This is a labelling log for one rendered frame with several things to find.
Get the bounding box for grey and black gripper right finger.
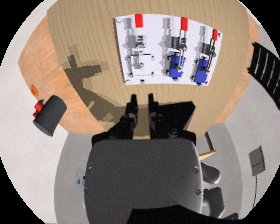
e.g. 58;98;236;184
148;93;196;146

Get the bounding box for blue rectangular block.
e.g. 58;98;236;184
193;59;208;83
169;55;185;78

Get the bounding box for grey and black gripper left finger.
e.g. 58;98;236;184
91;94;138;147

